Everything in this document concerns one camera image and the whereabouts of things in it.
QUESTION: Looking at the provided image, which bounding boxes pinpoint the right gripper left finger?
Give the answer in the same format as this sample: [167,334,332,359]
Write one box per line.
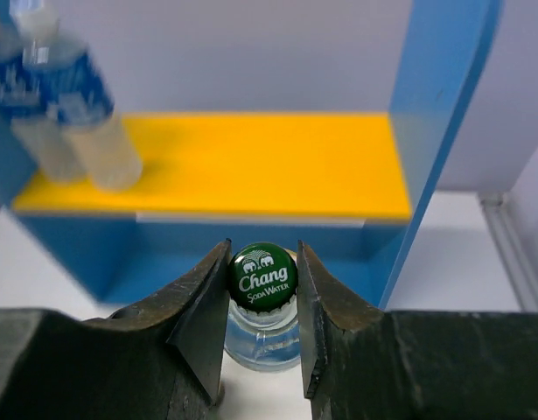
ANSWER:
[0,241,231,419]

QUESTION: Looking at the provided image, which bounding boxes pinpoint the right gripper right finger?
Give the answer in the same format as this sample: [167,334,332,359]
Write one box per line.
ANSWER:
[297,244,538,419]

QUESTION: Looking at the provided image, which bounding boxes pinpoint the clear soda bottle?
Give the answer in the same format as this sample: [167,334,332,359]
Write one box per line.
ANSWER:
[225,242,300,373]

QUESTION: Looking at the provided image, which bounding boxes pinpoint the blue and yellow shelf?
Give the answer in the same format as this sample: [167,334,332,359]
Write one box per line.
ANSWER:
[0,1,503,306]

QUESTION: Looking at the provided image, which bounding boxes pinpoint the right blue-label water bottle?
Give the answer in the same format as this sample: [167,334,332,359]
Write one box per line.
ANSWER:
[10,1,143,191]

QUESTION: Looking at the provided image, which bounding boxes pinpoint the blue-label water bottle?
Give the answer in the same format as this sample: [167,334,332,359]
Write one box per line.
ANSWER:
[0,23,85,183]
[10,1,143,191]

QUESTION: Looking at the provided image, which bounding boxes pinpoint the left blue-label water bottle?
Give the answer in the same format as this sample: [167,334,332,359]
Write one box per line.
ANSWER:
[0,23,85,183]

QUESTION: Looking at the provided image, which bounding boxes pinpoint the aluminium right rail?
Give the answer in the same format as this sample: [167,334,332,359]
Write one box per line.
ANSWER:
[479,192,538,312]

